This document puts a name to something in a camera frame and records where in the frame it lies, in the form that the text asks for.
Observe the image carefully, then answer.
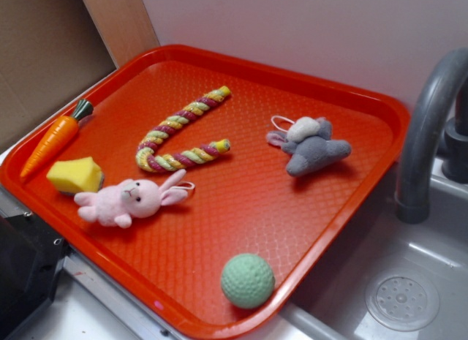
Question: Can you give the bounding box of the gray plush bunny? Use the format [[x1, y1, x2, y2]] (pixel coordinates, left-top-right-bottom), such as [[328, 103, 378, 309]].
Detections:
[[266, 116, 352, 178]]

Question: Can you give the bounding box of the orange toy carrot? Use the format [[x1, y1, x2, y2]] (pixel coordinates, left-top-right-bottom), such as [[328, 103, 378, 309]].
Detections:
[[20, 99, 94, 179]]

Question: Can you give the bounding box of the gray toy faucet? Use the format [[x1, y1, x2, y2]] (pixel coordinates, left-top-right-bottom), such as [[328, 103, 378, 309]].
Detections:
[[395, 48, 467, 224]]

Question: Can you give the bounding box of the pink plush bunny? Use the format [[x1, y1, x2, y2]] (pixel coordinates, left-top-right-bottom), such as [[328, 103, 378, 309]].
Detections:
[[74, 170, 195, 229]]

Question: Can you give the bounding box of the yellow sponge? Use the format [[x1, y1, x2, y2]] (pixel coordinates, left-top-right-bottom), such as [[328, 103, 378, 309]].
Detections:
[[46, 156, 104, 194]]

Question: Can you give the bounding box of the brown cardboard panel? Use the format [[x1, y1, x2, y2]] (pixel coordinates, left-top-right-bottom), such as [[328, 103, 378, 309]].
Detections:
[[1, 0, 159, 151]]

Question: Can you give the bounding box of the multicolour twisted rope toy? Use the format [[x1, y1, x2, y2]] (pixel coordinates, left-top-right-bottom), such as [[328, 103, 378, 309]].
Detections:
[[135, 85, 233, 173]]

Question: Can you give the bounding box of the orange plastic tray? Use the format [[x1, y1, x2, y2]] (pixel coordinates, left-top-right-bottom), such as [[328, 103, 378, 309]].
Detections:
[[1, 45, 410, 339]]

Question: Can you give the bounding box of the gray toy sink basin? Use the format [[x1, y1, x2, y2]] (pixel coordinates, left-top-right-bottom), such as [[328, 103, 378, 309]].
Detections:
[[281, 171, 467, 339]]

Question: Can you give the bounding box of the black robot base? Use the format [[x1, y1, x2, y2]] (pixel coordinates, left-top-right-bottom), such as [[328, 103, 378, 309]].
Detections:
[[1, 212, 68, 339]]

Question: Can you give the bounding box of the green dimpled ball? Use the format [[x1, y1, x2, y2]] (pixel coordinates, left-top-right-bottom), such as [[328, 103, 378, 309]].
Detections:
[[220, 253, 276, 309]]

